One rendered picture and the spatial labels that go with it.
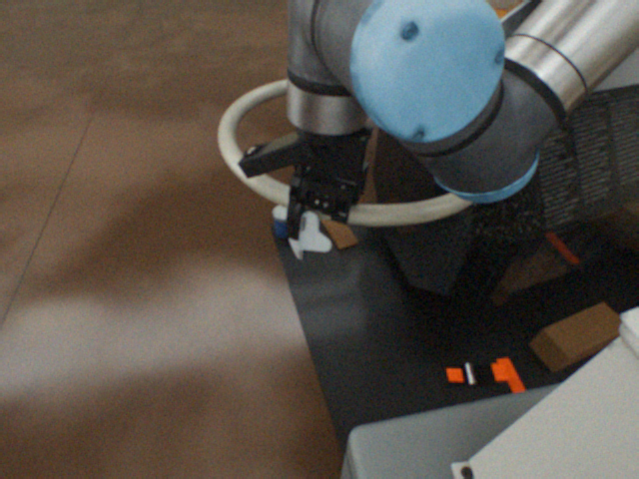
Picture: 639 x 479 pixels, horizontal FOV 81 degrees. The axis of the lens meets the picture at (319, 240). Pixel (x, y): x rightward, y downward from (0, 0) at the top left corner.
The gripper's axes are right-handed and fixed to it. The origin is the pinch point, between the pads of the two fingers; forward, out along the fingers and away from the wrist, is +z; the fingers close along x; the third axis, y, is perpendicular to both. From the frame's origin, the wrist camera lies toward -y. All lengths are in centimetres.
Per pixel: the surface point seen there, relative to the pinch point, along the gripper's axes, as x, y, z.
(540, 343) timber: 59, 71, 76
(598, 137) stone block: 76, 54, 7
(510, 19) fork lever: 69, 21, -18
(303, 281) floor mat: 56, -22, 86
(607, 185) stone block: 70, 60, 16
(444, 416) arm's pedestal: -15.7, 25.3, 4.5
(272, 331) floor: 30, -23, 89
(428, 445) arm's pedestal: -19.5, 24.1, 4.8
